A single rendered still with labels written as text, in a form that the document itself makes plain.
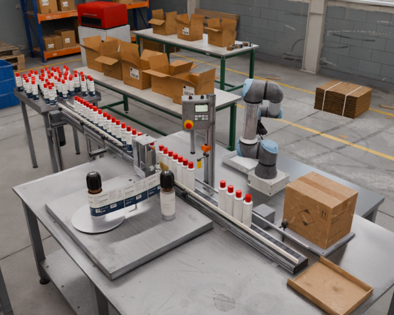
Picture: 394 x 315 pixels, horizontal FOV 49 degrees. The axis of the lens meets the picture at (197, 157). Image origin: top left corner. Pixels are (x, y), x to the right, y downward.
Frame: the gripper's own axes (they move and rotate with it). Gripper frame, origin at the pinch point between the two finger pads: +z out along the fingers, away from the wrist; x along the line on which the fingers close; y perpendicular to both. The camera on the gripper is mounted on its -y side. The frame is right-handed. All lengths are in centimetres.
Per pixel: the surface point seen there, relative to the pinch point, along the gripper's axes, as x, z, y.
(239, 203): 66, -5, -60
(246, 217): 66, 1, -65
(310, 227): 42, 2, -91
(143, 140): 83, -17, 19
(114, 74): -8, 14, 262
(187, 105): 68, -48, -11
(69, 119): 88, 13, 152
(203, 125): 60, -35, -15
